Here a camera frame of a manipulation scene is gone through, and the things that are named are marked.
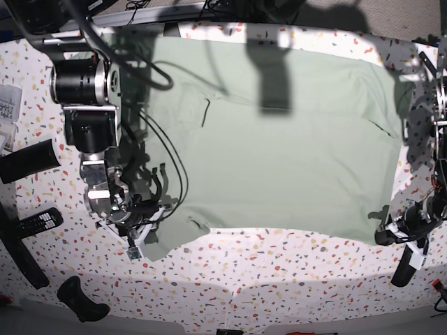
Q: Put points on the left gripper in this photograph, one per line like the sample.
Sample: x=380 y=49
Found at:
x=416 y=222

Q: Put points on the black curved handle right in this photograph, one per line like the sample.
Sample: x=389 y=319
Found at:
x=406 y=268

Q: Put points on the black curved handle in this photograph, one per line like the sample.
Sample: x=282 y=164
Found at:
x=70 y=293
x=406 y=268

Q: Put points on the black cylinder speaker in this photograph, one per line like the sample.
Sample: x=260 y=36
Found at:
x=27 y=161

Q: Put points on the long black bar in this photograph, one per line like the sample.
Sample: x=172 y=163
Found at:
x=20 y=254

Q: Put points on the red handled screwdriver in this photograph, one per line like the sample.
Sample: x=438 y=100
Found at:
x=312 y=333

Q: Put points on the grey monitor stand base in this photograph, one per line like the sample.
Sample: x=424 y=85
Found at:
x=171 y=29

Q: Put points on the light green T-shirt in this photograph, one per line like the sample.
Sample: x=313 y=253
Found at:
x=274 y=138

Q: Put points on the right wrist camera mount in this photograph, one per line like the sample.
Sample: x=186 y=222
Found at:
x=132 y=244

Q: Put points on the black TV remote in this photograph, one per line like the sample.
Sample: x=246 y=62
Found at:
x=38 y=223

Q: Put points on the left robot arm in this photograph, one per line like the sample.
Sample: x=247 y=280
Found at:
x=438 y=121

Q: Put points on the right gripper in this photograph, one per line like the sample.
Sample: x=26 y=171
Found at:
x=136 y=216

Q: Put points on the black curved handle left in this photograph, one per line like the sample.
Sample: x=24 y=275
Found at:
x=70 y=293

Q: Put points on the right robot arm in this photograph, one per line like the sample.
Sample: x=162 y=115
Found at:
x=85 y=81

